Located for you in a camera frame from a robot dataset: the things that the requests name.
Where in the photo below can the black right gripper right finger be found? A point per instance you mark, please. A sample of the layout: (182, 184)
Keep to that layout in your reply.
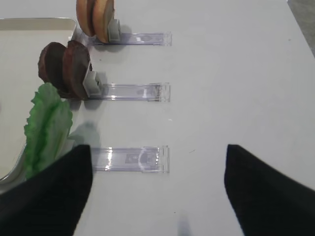
(265, 201)

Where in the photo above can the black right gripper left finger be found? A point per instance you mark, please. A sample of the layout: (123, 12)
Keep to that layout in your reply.
(51, 202)

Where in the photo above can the green lettuce leaf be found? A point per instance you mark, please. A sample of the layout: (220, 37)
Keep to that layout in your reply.
(47, 129)

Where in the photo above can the inner brown meat patty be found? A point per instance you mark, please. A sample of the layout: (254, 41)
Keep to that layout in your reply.
(50, 67)

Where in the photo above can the brown meat patty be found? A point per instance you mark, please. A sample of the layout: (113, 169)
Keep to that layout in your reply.
(76, 63)
(50, 67)

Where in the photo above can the outer brown meat patty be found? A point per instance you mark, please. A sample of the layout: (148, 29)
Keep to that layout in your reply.
(76, 63)

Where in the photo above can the grey patty pusher block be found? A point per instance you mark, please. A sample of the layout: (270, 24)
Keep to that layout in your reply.
(92, 84)

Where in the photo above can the white metal tray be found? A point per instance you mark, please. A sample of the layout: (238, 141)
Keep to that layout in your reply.
(21, 42)

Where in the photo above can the grey bun pusher block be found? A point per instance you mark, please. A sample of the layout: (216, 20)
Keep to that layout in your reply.
(114, 30)

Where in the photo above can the inner right bun slice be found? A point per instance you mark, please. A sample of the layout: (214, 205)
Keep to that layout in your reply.
(84, 13)

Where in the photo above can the bun slice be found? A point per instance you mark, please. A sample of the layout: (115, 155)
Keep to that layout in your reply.
(84, 13)
(103, 13)

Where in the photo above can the outer right bun slice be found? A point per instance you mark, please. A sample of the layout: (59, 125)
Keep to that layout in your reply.
(103, 13)

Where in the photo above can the clear lettuce holder rail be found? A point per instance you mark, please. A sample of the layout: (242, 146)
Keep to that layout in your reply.
(142, 159)

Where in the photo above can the clear patty holder rail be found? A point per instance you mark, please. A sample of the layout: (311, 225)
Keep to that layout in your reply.
(154, 92)

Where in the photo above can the clear right bun holder rail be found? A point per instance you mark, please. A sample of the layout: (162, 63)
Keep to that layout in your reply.
(126, 39)

